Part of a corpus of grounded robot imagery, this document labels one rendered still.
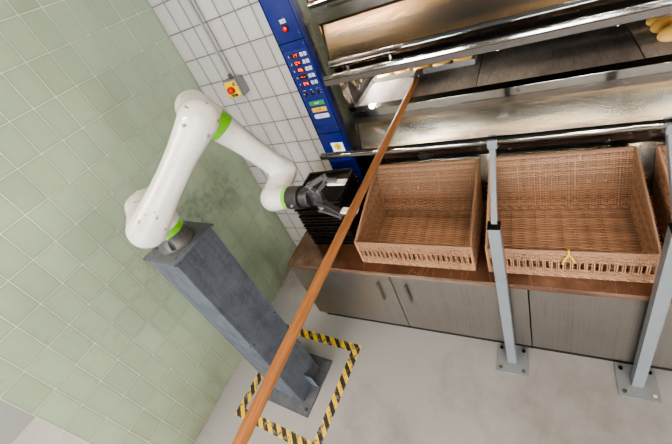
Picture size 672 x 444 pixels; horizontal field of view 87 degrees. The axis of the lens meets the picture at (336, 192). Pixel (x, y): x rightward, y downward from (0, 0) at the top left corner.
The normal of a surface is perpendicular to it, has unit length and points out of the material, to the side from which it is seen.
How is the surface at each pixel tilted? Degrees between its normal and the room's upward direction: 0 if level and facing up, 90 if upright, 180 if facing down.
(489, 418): 0
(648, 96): 70
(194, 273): 90
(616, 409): 0
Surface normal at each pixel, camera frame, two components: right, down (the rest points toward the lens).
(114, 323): 0.87, -0.03
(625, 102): -0.46, 0.36
